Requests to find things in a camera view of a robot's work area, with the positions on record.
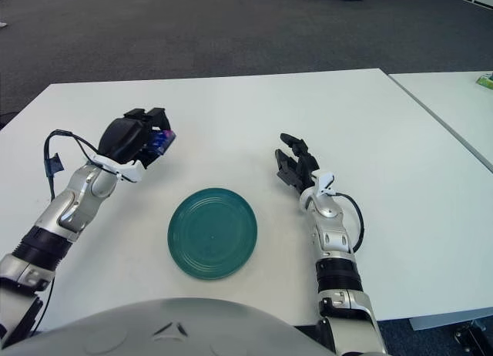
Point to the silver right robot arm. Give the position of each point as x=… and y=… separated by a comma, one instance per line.
x=333, y=236

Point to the green package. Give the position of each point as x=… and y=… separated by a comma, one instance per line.
x=486, y=80

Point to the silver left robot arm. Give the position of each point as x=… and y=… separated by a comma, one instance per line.
x=73, y=205

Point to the black wheeled base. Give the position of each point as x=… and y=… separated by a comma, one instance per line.
x=473, y=340

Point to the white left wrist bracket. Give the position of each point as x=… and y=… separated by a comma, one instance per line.
x=129, y=173

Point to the grey robot torso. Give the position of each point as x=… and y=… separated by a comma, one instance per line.
x=173, y=333

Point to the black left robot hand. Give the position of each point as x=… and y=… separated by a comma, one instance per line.
x=121, y=138

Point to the green round plate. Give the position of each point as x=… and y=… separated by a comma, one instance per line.
x=213, y=236

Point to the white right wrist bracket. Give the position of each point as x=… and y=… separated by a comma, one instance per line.
x=325, y=180

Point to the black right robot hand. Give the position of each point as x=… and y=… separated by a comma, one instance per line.
x=302, y=169

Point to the blue purple gum box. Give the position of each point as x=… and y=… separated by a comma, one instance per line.
x=163, y=142

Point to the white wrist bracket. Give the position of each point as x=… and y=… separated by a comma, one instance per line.
x=325, y=180
x=129, y=173

